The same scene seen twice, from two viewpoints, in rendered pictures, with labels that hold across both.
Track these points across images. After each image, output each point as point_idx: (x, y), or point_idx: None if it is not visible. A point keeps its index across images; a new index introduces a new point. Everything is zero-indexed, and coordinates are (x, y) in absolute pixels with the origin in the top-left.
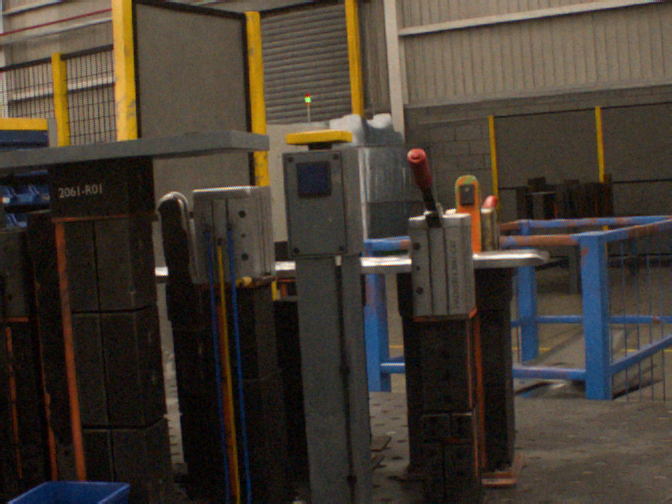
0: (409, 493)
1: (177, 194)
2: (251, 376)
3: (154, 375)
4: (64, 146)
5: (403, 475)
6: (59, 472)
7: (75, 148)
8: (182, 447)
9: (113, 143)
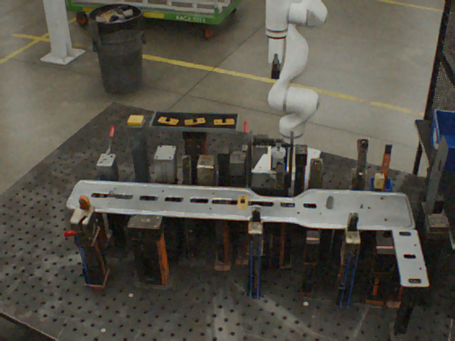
0: (128, 232)
1: (184, 156)
2: None
3: None
4: (199, 111)
5: (129, 243)
6: None
7: (196, 112)
8: (214, 282)
9: (185, 111)
